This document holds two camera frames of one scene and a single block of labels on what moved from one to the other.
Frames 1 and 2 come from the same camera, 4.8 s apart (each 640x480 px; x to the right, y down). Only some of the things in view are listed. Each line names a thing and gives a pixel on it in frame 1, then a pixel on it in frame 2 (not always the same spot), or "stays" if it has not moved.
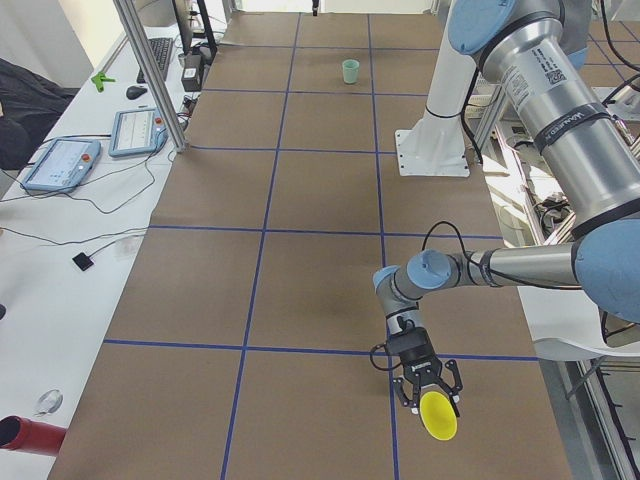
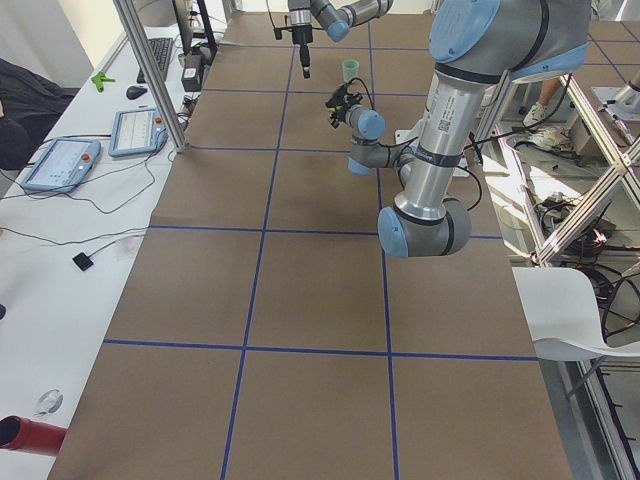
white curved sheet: [565, 325] stays
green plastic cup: [350, 70] stays
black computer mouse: [133, 92] stays
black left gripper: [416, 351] to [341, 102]
